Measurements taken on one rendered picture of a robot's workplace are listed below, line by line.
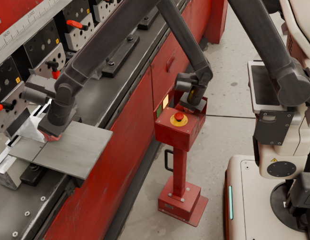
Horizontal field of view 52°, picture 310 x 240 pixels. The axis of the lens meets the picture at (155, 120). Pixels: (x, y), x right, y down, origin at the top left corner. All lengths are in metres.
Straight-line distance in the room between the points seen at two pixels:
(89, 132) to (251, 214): 0.97
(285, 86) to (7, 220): 0.84
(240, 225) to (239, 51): 1.86
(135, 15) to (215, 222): 1.47
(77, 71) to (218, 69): 2.18
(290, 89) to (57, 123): 0.60
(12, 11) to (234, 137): 1.75
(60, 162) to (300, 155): 0.81
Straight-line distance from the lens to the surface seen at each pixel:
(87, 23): 1.22
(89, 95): 1.32
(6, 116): 0.95
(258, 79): 1.13
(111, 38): 0.71
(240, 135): 2.33
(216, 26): 3.07
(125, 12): 0.68
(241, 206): 1.68
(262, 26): 0.71
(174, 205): 1.83
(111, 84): 1.35
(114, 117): 1.32
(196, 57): 1.19
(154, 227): 1.91
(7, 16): 0.91
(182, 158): 1.54
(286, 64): 0.76
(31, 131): 1.07
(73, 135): 1.01
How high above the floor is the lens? 1.74
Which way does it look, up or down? 47 degrees down
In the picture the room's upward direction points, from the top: 3 degrees counter-clockwise
